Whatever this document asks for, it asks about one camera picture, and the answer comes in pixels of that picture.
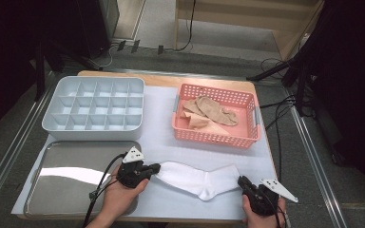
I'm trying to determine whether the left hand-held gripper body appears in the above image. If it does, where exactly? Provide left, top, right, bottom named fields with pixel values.
left=116, top=145, right=150, bottom=189

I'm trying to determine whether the wooden shelf unit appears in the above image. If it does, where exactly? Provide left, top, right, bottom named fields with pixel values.
left=174, top=0, right=326, bottom=61

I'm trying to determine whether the dark cabinet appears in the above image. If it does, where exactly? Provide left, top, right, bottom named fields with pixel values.
left=75, top=0, right=121, bottom=60

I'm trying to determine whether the white table mat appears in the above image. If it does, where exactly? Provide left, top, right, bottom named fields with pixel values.
left=11, top=85, right=279, bottom=221

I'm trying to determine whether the person's left hand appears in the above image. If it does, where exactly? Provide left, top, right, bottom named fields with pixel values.
left=103, top=166, right=149, bottom=219

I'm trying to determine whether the black metal stand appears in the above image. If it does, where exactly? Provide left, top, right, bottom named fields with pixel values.
left=246, top=56, right=315, bottom=117

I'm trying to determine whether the grey translucent box lid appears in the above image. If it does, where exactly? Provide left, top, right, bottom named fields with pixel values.
left=23, top=140, right=143, bottom=219

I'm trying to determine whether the aluminium frame rail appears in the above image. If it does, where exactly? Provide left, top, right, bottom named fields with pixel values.
left=0, top=71, right=61, bottom=219
left=281, top=85, right=350, bottom=228

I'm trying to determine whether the white sock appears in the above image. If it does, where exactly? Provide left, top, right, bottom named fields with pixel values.
left=154, top=161, right=242, bottom=202

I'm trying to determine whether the black curtain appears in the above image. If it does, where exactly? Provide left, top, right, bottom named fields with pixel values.
left=0, top=0, right=79, bottom=142
left=298, top=0, right=365, bottom=207

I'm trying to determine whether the black hanging cable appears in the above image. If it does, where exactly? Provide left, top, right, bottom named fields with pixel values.
left=175, top=0, right=198, bottom=52

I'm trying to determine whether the black floor cable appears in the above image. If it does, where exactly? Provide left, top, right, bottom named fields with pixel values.
left=264, top=94, right=298, bottom=180

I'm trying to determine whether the person's right hand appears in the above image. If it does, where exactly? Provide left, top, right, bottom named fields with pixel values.
left=241, top=196, right=288, bottom=228

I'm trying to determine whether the white compartment storage box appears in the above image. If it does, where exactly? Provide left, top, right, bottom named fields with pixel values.
left=41, top=75, right=146, bottom=142

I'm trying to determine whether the right hand-held gripper cable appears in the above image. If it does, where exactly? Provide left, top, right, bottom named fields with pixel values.
left=265, top=189, right=289, bottom=228

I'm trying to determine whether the white floor cable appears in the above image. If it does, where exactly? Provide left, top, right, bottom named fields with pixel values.
left=103, top=46, right=115, bottom=69

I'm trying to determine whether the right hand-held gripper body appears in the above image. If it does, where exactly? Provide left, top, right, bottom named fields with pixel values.
left=243, top=178, right=299, bottom=217

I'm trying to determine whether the pink plastic basket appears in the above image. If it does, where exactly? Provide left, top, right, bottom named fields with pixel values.
left=171, top=83, right=262, bottom=150

